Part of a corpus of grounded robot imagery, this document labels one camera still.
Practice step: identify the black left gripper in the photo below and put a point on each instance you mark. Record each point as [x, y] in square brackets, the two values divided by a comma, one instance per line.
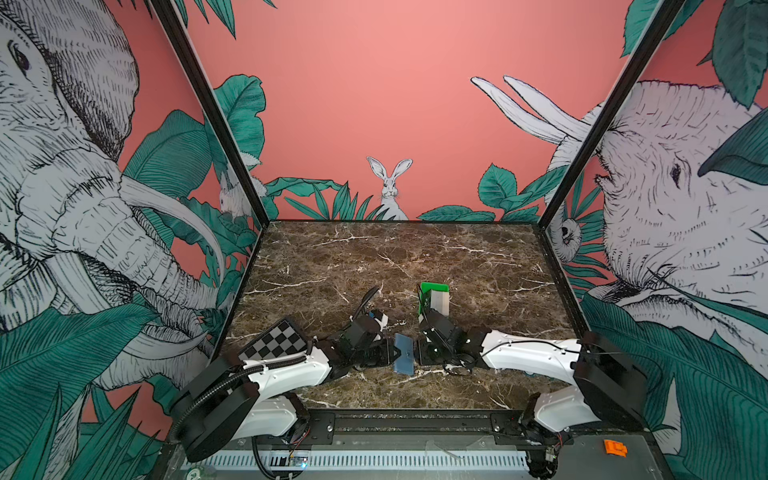
[387, 345]

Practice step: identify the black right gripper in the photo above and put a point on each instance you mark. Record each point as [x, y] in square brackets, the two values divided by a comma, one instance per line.
[422, 346]

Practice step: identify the blue leather card holder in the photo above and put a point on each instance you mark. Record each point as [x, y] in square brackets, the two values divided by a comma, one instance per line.
[405, 363]

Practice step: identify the green plastic card tray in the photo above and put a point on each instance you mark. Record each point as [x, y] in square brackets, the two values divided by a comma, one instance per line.
[424, 295]

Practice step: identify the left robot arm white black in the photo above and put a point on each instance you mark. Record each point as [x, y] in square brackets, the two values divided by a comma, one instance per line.
[233, 398]

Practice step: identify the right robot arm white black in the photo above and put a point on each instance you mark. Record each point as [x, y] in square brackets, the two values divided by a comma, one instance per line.
[603, 383]

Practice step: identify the black white checkerboard plate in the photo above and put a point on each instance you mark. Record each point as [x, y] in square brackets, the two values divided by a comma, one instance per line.
[283, 338]

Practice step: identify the green lit circuit board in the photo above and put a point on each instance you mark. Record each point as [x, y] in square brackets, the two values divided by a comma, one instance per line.
[299, 462]

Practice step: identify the orange connector clip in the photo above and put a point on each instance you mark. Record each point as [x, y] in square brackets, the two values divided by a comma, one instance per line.
[615, 448]

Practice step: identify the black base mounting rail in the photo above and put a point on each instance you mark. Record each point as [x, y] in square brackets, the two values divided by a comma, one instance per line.
[284, 422]

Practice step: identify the white slotted cable duct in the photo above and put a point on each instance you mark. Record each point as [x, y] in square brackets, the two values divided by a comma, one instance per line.
[392, 460]

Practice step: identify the black left frame post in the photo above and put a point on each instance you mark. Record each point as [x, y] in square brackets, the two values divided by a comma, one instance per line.
[175, 31]

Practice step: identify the black frame post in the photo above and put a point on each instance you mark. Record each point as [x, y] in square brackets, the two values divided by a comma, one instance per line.
[175, 31]
[658, 25]

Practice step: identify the black right frame post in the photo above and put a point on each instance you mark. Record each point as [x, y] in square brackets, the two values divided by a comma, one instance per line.
[658, 25]

